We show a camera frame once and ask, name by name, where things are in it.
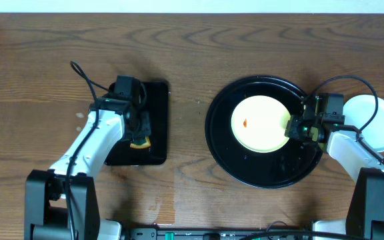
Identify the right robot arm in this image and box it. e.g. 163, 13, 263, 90
283, 111, 384, 239

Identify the black rectangular tray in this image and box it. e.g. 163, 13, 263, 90
105, 81, 169, 166

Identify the yellow green sponge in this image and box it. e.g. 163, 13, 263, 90
130, 136, 151, 149

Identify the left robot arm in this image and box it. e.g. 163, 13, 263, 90
24, 98, 151, 239

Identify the light blue plate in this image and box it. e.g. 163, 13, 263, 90
343, 95, 384, 152

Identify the black round tray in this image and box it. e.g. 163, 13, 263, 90
205, 75, 323, 189

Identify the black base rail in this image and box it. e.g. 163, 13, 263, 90
120, 227, 363, 240

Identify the yellow plate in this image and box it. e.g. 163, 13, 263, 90
231, 95, 291, 153

